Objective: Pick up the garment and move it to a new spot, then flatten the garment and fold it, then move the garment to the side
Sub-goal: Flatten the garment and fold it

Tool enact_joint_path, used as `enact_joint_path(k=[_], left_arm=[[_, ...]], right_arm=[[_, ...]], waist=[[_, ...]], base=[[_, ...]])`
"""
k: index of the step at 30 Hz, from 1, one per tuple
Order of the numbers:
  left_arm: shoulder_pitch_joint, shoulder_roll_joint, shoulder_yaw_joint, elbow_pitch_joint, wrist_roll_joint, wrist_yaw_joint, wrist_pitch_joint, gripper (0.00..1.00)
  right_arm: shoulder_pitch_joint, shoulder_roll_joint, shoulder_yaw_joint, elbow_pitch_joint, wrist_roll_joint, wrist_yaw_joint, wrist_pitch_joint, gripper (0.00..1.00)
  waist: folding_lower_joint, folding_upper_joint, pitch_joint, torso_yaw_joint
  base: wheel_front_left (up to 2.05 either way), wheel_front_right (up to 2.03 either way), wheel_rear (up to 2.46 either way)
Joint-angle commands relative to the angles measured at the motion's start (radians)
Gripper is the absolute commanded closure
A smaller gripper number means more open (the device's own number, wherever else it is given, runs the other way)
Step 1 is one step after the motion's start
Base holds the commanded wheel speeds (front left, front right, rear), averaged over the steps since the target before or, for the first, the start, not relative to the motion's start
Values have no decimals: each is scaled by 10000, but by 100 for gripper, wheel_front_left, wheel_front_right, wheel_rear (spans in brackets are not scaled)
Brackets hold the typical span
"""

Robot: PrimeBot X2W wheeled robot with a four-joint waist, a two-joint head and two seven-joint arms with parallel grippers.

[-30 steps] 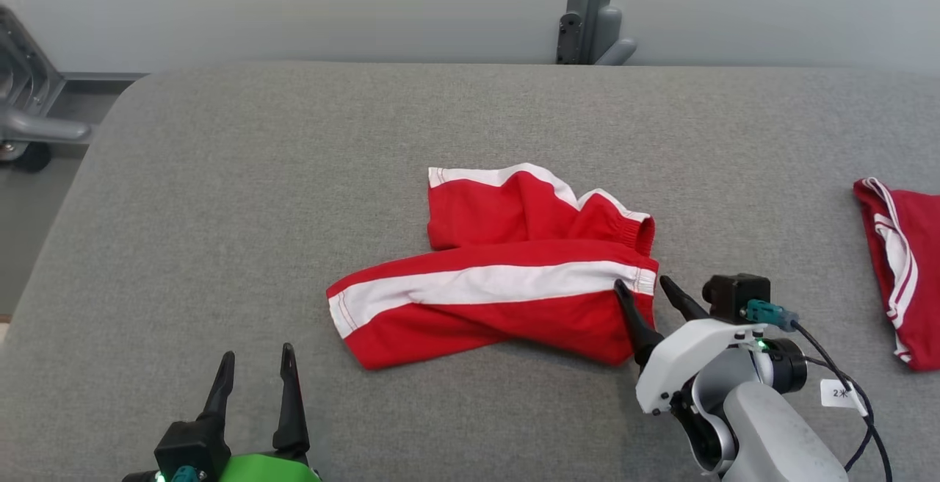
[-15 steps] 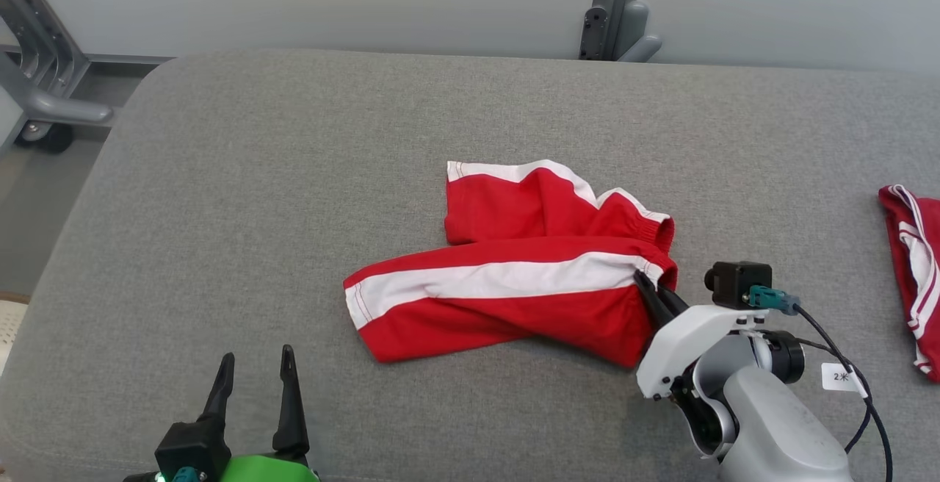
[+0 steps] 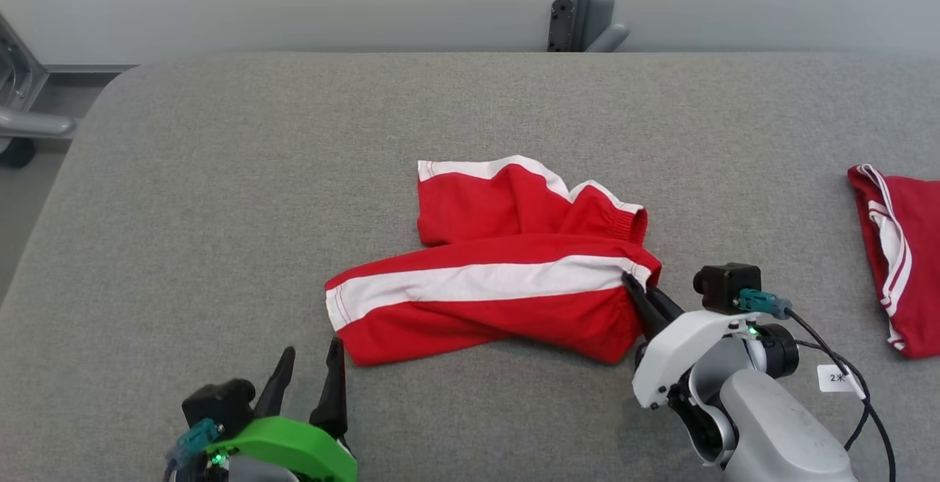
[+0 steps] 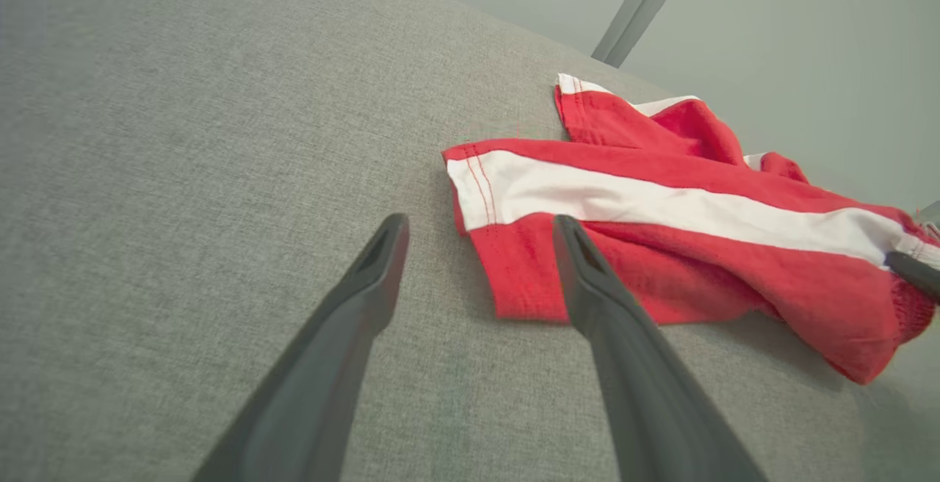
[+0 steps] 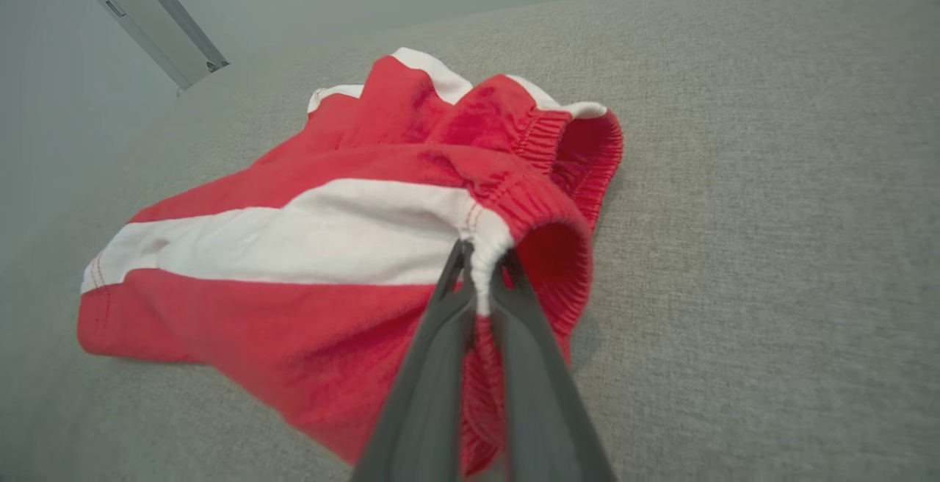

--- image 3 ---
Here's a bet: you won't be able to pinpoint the grey rounded partition foot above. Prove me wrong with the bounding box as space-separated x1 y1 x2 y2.
585 0 631 53

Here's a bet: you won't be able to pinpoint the red shorts with white stripe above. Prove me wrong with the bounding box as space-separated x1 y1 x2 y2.
325 155 662 367

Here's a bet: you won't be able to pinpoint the white cable label tag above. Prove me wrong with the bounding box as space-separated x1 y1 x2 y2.
817 364 867 399

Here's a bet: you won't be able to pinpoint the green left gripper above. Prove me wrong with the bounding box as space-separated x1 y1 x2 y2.
206 337 359 482

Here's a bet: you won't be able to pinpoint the teal right camera cable connector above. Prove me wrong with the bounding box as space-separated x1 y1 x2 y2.
737 288 793 320

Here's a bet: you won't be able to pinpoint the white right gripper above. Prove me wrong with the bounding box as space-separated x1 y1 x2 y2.
621 271 762 410

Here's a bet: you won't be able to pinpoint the teal left camera cable connector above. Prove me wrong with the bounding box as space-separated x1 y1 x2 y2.
165 419 222 470

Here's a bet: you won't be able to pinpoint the teal camera cable connector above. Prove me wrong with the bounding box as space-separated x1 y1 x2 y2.
737 288 793 320
165 419 222 470

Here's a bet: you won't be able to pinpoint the thin black right gripper cable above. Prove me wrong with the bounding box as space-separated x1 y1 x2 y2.
795 339 897 482

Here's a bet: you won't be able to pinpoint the red basketball jersey white sleeves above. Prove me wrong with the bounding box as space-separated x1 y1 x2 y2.
847 165 940 360

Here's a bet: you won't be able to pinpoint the grey cart leg with wheel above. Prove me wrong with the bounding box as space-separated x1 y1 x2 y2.
0 13 78 169

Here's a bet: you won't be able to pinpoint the black right camera cable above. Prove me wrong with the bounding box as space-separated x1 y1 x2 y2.
784 309 873 452

